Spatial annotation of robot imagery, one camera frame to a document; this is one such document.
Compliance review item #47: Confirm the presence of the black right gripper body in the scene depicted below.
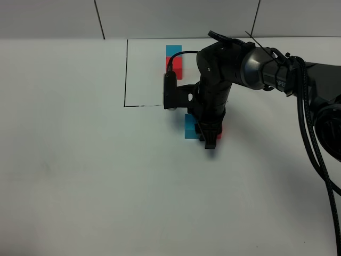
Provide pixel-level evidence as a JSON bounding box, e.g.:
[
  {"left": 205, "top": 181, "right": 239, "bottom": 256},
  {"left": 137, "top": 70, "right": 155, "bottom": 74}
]
[{"left": 194, "top": 77, "right": 232, "bottom": 133}]

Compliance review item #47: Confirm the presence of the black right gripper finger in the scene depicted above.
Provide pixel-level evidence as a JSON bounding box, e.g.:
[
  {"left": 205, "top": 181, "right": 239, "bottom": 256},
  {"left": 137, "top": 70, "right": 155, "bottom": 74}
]
[
  {"left": 204, "top": 130, "right": 218, "bottom": 149},
  {"left": 194, "top": 123, "right": 205, "bottom": 141}
]

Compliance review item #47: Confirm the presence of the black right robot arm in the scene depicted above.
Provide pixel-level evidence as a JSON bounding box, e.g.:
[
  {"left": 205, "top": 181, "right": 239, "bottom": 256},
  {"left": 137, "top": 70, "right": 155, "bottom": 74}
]
[{"left": 195, "top": 39, "right": 340, "bottom": 160}]

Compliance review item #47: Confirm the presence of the red template cube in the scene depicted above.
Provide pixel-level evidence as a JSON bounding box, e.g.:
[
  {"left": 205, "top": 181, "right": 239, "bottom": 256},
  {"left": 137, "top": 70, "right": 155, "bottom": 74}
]
[{"left": 172, "top": 55, "right": 183, "bottom": 80}]

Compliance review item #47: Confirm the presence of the blue template cube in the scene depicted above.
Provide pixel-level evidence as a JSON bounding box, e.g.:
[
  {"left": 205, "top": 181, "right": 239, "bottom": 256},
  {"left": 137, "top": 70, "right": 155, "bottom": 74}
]
[{"left": 166, "top": 45, "right": 182, "bottom": 57}]

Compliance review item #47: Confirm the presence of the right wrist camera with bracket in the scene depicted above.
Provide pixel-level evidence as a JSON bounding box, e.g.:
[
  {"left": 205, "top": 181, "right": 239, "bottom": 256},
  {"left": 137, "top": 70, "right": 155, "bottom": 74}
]
[{"left": 163, "top": 71, "right": 195, "bottom": 109}]

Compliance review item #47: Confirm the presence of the black right camera cable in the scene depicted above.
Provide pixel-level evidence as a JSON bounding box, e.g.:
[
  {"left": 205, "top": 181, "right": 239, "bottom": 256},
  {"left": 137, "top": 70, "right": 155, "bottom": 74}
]
[{"left": 166, "top": 29, "right": 235, "bottom": 73}]

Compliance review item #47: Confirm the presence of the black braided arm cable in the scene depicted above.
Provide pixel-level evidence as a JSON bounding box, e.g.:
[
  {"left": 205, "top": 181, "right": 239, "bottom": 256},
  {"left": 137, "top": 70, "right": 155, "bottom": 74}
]
[{"left": 295, "top": 57, "right": 341, "bottom": 256}]

